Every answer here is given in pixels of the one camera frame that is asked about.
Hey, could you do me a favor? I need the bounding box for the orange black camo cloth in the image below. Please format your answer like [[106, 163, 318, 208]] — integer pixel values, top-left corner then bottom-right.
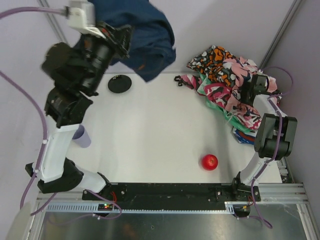
[[186, 45, 237, 87]]

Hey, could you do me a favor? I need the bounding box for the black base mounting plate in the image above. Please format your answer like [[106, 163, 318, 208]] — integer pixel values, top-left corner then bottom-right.
[[99, 183, 252, 210]]

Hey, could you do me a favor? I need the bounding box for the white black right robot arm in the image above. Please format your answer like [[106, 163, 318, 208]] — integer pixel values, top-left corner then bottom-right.
[[231, 75, 298, 201]]

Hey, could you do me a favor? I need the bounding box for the lilac plastic cup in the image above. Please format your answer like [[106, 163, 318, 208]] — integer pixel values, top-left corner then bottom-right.
[[72, 124, 91, 148]]

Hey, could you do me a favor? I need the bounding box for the dark blue denim cloth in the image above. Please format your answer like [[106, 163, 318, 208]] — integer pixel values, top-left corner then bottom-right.
[[91, 0, 176, 82]]

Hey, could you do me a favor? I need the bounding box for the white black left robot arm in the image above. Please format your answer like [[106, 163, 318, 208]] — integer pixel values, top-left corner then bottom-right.
[[25, 22, 133, 194]]

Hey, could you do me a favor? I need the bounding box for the magenta green patterned cloth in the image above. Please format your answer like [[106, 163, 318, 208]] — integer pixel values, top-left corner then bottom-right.
[[174, 74, 262, 133]]

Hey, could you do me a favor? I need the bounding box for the grey slotted cable duct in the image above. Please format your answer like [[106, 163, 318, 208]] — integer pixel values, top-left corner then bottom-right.
[[46, 201, 235, 215]]

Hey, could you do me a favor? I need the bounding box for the pink navy patterned cloth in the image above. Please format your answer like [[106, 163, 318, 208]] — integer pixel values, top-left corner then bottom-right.
[[218, 57, 278, 130]]

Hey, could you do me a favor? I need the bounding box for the red apple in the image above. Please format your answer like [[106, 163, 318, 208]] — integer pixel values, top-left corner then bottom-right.
[[201, 154, 219, 171]]

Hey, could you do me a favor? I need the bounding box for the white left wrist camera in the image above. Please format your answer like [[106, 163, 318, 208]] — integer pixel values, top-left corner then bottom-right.
[[65, 0, 106, 39]]

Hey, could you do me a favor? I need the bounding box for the black round plate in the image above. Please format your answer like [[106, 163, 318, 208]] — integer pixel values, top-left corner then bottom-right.
[[107, 74, 132, 94]]

